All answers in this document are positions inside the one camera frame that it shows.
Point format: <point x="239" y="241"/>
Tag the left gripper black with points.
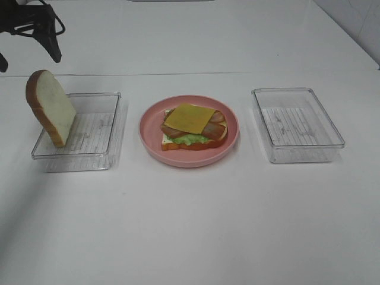
<point x="29" y="21"/>

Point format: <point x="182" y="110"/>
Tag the bread slice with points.
<point x="196" y="146"/>
<point x="50" y="105"/>

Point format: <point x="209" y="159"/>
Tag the bacon strip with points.
<point x="216" y="126"/>
<point x="215" y="129"/>

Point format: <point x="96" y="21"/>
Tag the yellow cheese slice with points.
<point x="189" y="118"/>

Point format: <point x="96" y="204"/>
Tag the green lettuce leaf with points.
<point x="174" y="136"/>

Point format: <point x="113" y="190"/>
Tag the left clear plastic container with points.
<point x="95" y="138"/>

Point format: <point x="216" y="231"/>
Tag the clear plastic container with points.
<point x="95" y="138"/>
<point x="294" y="126"/>

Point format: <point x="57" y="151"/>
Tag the pink plate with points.
<point x="151" y="135"/>

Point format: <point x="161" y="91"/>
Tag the right clear plastic container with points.
<point x="294" y="126"/>

